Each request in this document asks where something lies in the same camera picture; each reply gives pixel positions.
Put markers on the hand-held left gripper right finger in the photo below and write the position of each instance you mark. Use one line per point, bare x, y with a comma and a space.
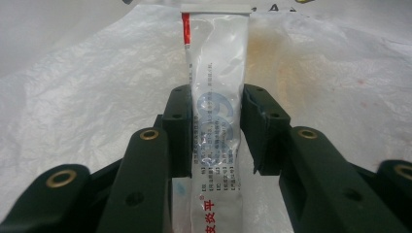
268, 139

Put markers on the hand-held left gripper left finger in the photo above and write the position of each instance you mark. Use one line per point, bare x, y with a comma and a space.
176, 136

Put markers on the white ointment tube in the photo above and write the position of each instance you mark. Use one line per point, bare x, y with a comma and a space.
217, 64

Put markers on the clear smiley plastic bag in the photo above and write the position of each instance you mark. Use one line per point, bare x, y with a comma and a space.
97, 97

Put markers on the white board table cover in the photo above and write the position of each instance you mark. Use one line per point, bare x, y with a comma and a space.
39, 22

